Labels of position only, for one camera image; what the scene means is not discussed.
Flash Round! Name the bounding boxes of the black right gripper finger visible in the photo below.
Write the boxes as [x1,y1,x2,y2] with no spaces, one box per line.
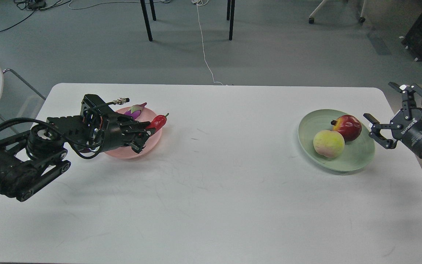
[363,113,397,149]
[388,82,422,112]

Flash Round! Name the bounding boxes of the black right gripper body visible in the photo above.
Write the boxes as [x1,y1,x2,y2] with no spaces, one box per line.
[390,108,422,159]

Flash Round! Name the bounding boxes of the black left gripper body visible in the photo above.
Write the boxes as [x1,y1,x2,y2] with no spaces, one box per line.
[99,114,133,152]

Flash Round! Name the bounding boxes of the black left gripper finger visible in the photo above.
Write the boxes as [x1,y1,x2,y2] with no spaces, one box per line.
[127,130,152,154]
[122,120,151,132]

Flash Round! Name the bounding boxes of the purple eggplant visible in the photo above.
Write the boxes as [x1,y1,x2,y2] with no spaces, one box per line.
[124,102,147,120]

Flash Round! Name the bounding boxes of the red pomegranate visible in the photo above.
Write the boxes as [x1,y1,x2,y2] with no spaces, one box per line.
[330,115,362,142]

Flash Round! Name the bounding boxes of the red chili pepper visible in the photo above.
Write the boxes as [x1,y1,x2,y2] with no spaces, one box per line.
[145,113,169,132]

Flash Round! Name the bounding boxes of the yellow green peach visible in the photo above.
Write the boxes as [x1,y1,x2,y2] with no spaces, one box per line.
[313,130,345,158]

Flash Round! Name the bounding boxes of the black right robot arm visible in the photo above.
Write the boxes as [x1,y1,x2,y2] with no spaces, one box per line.
[364,82,422,159]

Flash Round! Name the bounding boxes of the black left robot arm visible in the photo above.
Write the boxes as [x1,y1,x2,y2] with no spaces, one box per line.
[0,95,160,202]

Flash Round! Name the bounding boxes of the pink plate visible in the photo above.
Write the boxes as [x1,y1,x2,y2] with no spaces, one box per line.
[104,107,162,159]

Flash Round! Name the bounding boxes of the office chair base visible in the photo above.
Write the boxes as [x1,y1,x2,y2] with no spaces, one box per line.
[307,0,369,25]

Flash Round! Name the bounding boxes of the black table legs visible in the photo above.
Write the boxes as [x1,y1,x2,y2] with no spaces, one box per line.
[140,0,236,42]

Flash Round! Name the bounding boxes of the white cable on floor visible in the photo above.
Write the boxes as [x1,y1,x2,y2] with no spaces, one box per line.
[191,0,225,85]

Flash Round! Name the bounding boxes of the black cables on floor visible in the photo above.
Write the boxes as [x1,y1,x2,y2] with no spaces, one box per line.
[0,0,72,39]

